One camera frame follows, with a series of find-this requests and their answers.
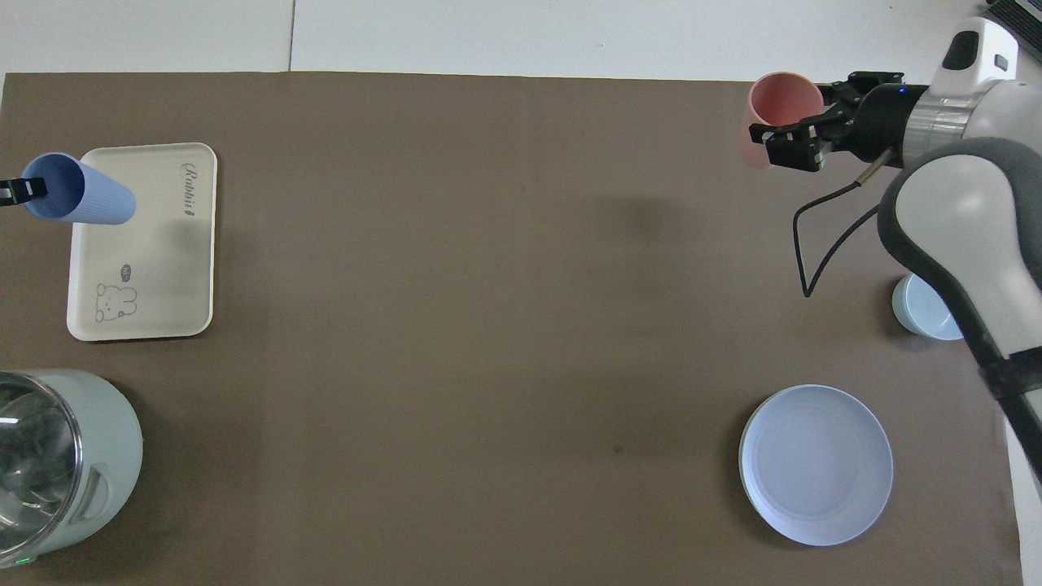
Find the light blue bowl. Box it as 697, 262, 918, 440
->
891, 273, 966, 341

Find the periwinkle blue plate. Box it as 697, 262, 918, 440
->
738, 384, 895, 547

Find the pink ribbed cup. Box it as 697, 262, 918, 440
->
738, 72, 825, 171

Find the brown paper table mat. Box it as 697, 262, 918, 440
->
0, 72, 1025, 586

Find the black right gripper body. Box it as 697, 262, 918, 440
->
829, 83, 930, 168

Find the dark grey ribbed device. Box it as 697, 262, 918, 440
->
983, 0, 1042, 40

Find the pale green pot glass lid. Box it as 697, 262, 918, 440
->
0, 369, 144, 569

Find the cream rabbit print tray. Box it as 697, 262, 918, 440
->
66, 142, 219, 342

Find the periwinkle blue ribbed cup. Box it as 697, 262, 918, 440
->
20, 152, 138, 226

